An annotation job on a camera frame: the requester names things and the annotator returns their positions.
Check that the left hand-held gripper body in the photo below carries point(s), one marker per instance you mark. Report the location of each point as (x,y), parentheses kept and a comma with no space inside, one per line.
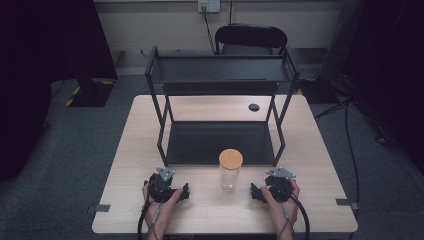
(159,190)

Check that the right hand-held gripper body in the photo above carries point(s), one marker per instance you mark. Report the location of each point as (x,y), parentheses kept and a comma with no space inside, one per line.
(279,186)

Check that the glass jar with wooden lid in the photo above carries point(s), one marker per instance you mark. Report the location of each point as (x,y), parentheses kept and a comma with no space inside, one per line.
(230,170)

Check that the black metal shelf rack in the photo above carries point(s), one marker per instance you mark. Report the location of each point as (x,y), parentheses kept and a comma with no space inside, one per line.
(216,141)

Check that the person's left hand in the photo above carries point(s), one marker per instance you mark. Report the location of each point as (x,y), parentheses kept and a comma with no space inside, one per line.
(163,208)

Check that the person's right hand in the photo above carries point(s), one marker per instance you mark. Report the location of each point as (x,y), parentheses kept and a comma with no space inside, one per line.
(282,210)

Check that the black floor box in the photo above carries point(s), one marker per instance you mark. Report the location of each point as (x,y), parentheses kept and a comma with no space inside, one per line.
(318,90)

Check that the black stand base yellow tape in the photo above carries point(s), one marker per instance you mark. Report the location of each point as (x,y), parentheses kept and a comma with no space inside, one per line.
(90,93)

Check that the black chair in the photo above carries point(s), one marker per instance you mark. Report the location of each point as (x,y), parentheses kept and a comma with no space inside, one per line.
(250,36)

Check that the black curtain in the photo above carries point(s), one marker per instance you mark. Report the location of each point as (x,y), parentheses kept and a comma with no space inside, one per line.
(390,66)
(40,66)

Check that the grey table edge bracket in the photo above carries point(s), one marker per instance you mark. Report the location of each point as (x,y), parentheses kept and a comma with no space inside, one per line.
(99,208)
(346,203)

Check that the white wall socket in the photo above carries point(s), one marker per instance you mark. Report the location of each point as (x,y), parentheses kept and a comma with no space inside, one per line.
(209,5)

